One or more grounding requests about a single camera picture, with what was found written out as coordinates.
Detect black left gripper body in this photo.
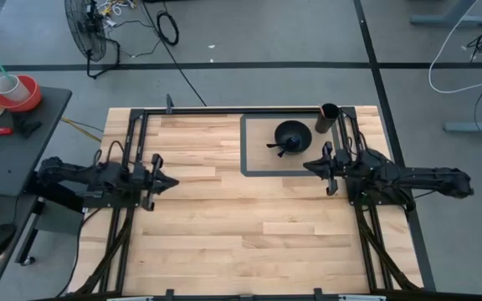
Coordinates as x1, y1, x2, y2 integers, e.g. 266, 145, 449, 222
137, 153, 165, 212

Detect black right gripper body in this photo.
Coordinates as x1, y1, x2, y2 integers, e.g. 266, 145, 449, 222
322, 141, 343, 197

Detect black spoon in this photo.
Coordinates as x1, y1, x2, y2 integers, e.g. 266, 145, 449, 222
265, 135, 304, 152
277, 141, 296, 159

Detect tall black cup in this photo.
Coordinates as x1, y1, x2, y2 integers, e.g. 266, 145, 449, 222
314, 102, 341, 135

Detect black bowl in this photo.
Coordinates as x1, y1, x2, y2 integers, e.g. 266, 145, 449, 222
274, 120, 314, 154

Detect beige placemat with grey border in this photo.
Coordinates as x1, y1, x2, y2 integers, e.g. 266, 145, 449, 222
239, 113, 342, 178

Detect dark grey side table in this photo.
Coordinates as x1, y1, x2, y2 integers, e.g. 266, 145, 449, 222
0, 77, 74, 301

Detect small black clamp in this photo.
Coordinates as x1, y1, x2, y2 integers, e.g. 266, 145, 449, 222
12, 114, 44, 140

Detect red bowl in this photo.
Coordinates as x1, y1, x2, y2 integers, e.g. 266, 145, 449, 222
0, 74, 43, 114

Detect grey desk foot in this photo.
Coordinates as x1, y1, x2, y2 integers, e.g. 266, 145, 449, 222
409, 0, 482, 29
443, 111, 482, 135

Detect black floor fan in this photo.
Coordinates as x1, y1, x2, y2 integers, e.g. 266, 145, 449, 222
64, 0, 121, 80

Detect white paper cup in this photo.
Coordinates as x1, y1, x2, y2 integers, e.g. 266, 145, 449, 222
0, 74, 31, 104

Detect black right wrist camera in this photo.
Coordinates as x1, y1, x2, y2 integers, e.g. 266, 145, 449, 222
333, 148, 353, 171

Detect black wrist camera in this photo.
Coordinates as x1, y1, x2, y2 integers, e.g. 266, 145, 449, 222
333, 148, 353, 171
130, 161, 147, 186

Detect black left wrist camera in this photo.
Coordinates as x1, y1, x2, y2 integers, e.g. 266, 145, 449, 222
130, 161, 147, 186

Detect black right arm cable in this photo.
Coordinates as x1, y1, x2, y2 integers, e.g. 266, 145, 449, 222
342, 130, 368, 156

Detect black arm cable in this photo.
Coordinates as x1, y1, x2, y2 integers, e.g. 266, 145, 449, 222
342, 130, 368, 156
94, 139, 126, 168

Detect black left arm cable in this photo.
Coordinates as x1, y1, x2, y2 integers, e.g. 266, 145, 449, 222
94, 139, 126, 168

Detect black diagonal frame brace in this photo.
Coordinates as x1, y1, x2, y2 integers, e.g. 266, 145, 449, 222
72, 207, 136, 295
354, 207, 420, 292

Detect yellow floor cable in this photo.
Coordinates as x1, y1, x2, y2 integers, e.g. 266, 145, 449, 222
59, 116, 103, 144

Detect long black floor cable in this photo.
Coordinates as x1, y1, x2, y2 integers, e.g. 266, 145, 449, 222
140, 0, 208, 108

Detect white floor cable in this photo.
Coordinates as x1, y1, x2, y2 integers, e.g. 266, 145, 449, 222
428, 0, 482, 95

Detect coiled black cable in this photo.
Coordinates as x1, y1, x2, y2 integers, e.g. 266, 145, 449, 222
156, 9, 181, 48

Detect red handled screwdriver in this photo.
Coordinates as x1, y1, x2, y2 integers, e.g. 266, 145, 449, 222
0, 126, 14, 161

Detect white and yellow cable bundle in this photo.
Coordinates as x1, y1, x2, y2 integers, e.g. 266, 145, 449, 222
95, 0, 138, 18

